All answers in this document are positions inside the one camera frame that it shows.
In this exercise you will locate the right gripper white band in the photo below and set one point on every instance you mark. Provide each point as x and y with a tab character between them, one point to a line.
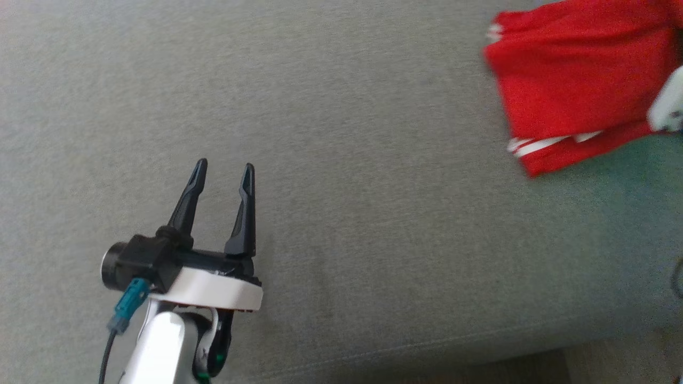
669	106

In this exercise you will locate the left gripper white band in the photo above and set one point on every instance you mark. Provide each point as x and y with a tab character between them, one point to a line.
213	288

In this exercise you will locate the red white basketball jersey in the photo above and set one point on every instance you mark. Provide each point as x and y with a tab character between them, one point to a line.
576	74

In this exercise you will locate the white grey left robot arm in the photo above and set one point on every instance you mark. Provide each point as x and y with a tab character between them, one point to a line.
157	352

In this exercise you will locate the grey fabric sofa seat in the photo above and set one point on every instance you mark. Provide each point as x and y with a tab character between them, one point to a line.
341	160

